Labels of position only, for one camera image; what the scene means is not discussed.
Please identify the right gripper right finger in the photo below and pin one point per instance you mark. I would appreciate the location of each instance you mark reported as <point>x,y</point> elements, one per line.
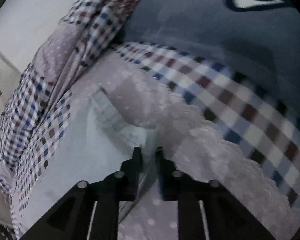
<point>205,210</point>

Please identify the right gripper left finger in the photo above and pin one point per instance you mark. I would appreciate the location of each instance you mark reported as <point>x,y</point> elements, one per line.
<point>91,211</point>

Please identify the light grey drawstring pants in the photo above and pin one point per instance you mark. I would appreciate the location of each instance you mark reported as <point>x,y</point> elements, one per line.
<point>96,143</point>

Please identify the checkered purple bed sheet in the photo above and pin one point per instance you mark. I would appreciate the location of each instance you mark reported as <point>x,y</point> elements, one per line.
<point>209,124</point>

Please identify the blue fox print pillow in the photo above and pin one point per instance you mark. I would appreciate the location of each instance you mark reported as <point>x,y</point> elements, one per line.
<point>259,38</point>

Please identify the rolled checkered purple quilt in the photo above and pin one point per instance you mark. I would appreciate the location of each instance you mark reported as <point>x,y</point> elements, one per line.
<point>101,20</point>

